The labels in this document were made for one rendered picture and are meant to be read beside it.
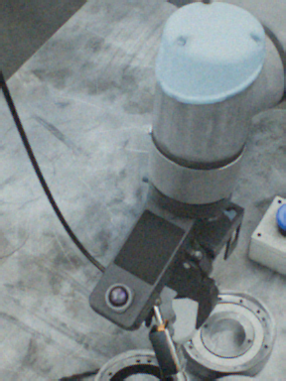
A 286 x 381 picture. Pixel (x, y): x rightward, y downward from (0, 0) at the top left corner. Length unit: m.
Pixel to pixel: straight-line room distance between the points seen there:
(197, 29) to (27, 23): 2.00
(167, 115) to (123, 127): 0.51
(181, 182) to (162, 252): 0.07
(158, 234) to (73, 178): 0.40
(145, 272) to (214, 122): 0.15
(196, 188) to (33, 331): 0.37
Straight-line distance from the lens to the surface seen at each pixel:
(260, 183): 1.06
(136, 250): 0.68
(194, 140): 0.60
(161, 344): 0.80
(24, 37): 2.51
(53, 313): 0.95
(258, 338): 0.90
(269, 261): 0.97
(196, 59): 0.56
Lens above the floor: 1.62
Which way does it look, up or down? 55 degrees down
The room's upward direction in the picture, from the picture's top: 3 degrees clockwise
